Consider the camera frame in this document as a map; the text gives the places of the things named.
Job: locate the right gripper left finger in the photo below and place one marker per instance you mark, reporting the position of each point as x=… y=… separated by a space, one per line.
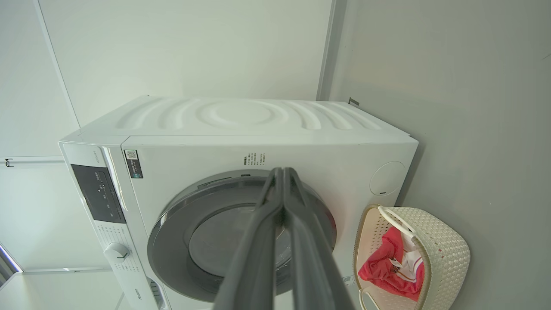
x=254 y=267

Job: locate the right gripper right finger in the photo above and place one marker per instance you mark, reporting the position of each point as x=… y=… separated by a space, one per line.
x=314 y=267

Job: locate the red garment with white trim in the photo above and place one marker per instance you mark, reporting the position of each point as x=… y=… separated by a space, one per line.
x=379 y=267

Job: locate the dark grey glass washer door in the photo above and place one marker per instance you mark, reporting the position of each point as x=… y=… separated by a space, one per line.
x=181 y=241

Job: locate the white red-striped garment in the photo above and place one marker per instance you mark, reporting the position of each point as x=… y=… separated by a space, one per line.
x=413 y=262

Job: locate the white front-load washing machine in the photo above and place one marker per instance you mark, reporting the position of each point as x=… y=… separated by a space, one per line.
x=301 y=150

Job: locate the cream perforated laundry basket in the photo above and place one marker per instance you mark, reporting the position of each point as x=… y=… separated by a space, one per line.
x=443 y=249

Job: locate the blue energy label sticker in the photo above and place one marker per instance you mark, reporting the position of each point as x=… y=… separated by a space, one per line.
x=349 y=280

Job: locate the white washer dial knob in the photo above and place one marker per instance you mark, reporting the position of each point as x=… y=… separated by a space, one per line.
x=116 y=253

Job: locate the dark QR label sticker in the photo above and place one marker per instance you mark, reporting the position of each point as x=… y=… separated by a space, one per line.
x=133 y=163

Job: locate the black washer control panel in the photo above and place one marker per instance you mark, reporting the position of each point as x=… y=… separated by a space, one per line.
x=99 y=193

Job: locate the small grey wall bracket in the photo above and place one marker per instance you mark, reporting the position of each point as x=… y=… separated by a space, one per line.
x=353 y=102

